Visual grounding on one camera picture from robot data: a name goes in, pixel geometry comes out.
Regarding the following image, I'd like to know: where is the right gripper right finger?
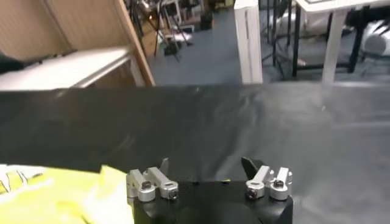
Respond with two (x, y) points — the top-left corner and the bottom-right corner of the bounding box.
(241, 156), (293, 201)

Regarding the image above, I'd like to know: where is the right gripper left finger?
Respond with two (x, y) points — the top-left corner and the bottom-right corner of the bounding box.
(126, 157), (179, 202)

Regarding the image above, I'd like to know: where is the lime green t-shirt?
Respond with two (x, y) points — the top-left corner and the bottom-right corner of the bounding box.
(0, 164), (135, 224)

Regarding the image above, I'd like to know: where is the white rounded robot base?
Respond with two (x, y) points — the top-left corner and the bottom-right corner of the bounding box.
(274, 9), (333, 35)

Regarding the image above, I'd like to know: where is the white table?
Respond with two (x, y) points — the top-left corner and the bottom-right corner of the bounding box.
(0, 45), (147, 92)

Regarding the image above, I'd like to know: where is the tall white cardboard box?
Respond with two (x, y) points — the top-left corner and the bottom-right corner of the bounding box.
(233, 0), (263, 85)

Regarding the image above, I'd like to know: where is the white height-adjustable desk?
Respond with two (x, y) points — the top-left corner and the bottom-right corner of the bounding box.
(294, 0), (390, 83)

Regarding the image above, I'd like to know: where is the wooden partition screen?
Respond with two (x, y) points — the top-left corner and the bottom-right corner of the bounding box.
(0, 0), (156, 88)

